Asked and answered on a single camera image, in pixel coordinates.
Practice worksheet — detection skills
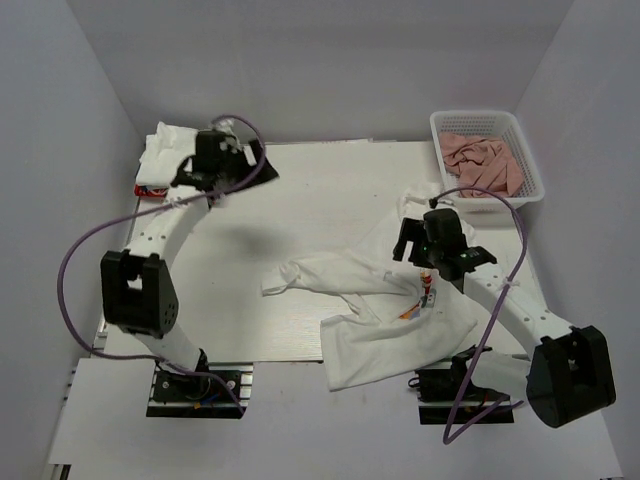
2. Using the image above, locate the pink t-shirt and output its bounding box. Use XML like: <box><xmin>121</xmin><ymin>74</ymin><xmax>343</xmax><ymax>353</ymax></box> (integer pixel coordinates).
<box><xmin>438</xmin><ymin>132</ymin><xmax>524</xmax><ymax>197</ymax></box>

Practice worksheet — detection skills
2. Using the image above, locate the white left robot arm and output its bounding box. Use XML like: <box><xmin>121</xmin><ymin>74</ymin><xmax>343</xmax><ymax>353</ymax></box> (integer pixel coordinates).
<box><xmin>100</xmin><ymin>127</ymin><xmax>279</xmax><ymax>399</ymax></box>

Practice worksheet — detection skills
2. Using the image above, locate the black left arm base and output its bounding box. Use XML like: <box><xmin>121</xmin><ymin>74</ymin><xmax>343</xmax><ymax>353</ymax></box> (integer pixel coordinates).
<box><xmin>146</xmin><ymin>364</ymin><xmax>254</xmax><ymax>419</ymax></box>

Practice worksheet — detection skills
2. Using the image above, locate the white printed t-shirt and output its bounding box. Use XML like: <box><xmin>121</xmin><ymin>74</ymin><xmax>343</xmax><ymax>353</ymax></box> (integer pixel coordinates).
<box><xmin>261</xmin><ymin>182</ymin><xmax>478</xmax><ymax>391</ymax></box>

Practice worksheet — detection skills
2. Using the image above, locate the white folded t-shirt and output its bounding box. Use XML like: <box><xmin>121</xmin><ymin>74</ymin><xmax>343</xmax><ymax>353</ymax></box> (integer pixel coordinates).
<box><xmin>136</xmin><ymin>120</ymin><xmax>241</xmax><ymax>189</ymax></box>

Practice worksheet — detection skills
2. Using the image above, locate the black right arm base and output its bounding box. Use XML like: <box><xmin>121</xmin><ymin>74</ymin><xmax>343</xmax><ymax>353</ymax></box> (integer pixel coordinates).
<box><xmin>408</xmin><ymin>352</ymin><xmax>516</xmax><ymax>426</ymax></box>

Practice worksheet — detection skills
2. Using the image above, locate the red patterned folded t-shirt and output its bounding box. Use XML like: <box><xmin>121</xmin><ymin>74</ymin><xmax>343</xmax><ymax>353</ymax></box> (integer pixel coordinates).
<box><xmin>134</xmin><ymin>184</ymin><xmax>168</xmax><ymax>198</ymax></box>

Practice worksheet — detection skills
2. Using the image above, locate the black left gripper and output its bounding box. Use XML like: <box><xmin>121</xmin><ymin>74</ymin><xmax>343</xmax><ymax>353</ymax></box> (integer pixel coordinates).
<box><xmin>218</xmin><ymin>139</ymin><xmax>279</xmax><ymax>196</ymax></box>

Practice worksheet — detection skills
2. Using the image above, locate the white plastic basket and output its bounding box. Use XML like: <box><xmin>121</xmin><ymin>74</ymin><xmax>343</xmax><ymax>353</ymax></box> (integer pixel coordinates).
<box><xmin>430</xmin><ymin>110</ymin><xmax>545</xmax><ymax>212</ymax></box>

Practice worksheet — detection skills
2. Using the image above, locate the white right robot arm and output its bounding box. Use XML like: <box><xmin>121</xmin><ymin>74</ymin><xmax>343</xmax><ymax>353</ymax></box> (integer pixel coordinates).
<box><xmin>393</xmin><ymin>208</ymin><xmax>616</xmax><ymax>428</ymax></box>

